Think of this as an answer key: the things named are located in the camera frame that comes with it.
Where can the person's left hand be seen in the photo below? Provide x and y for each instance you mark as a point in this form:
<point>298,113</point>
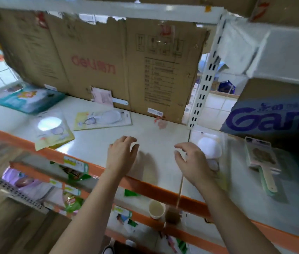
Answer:
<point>121,158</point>

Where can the cream packaged hand mirror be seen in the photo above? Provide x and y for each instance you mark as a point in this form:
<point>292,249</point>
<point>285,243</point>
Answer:
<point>213,145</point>

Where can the pile of white paper cards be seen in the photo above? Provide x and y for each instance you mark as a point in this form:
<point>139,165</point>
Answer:
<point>173,243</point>

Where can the person's right forearm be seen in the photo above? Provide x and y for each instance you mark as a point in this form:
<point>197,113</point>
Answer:
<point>236,222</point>

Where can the brown cardboard sheet red print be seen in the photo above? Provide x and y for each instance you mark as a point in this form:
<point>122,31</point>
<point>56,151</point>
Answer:
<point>99,37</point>

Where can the person's left forearm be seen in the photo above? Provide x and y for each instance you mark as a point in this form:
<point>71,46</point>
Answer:
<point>86,216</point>

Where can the beige paper cup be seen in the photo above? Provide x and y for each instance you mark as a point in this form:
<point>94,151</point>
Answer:
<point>156,210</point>

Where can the brown snack packet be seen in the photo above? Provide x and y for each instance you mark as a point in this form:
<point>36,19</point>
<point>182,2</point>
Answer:
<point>72,174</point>

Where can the lilac plastic basin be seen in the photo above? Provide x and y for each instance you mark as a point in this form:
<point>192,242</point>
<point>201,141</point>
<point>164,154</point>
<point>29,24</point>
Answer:
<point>14,177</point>

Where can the yellow white price label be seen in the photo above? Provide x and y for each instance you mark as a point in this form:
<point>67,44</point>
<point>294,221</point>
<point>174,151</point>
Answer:
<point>75,164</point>

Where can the person's white black shoe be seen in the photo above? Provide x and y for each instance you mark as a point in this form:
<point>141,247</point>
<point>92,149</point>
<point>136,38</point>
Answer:
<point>109,248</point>

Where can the green snack packet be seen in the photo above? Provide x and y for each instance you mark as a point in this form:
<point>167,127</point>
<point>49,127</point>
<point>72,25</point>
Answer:
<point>72,203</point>
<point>131,193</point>

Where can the person's right hand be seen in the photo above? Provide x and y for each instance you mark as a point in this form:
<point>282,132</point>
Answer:
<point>194,169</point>

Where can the beige hand mirror brown print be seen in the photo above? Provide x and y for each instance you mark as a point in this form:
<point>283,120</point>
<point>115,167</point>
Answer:
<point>261,156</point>

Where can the pile of colourful cards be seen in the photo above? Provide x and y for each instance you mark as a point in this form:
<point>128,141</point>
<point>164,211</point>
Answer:
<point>125,220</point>

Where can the blue patterned bag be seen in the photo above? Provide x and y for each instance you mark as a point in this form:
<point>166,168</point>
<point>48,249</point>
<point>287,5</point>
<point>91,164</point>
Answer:
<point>226,87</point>

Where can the brown cardboard box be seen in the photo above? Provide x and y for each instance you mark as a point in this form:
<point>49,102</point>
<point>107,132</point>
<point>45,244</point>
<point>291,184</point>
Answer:
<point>284,10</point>
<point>165,1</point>

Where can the green hand mirror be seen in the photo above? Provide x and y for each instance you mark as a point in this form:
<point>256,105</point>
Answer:
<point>262,185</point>

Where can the cardboard sheet blue lettering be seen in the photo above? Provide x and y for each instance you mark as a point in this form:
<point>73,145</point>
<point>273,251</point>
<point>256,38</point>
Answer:
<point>271,119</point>

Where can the brown plastic cup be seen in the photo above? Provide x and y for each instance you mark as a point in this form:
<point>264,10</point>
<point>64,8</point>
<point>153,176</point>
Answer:
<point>173,216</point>

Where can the yellow packaged hand mirror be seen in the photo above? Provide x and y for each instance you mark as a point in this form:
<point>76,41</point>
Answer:
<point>54,137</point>
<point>107,119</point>

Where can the white barcode sticker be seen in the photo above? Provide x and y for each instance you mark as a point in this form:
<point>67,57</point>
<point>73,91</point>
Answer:
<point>155,112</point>
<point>50,87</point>

